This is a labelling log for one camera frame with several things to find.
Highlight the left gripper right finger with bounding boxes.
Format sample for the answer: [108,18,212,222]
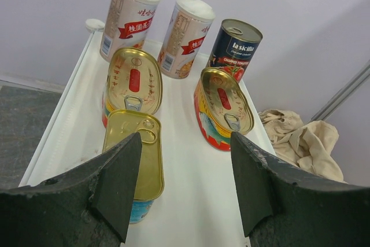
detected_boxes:
[231,132,369,246]

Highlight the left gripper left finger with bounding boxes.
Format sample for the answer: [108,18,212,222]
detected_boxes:
[1,133,142,246]

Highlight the white plastic cube cabinet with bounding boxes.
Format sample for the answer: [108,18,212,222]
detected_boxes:
[18,18,278,247]

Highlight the gold tin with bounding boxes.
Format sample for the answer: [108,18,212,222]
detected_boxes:
[102,109,165,224]

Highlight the red yellow tin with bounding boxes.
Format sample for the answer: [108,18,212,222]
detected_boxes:
[194,67,254,152]

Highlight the red green tin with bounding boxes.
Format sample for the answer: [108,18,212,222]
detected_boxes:
[102,47,163,126]

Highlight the dark blue food can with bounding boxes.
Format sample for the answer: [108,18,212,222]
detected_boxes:
[206,19,263,82]

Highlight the orange label white-lid can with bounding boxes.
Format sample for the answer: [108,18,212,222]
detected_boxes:
[157,0,216,79]

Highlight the red white tall can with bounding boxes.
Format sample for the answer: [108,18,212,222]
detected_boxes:
[100,0,160,62]

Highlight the beige crumpled cloth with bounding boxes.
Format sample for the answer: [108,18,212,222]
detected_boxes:
[258,109,345,183]

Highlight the aluminium frame rail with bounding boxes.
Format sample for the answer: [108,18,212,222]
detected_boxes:
[310,60,370,121]

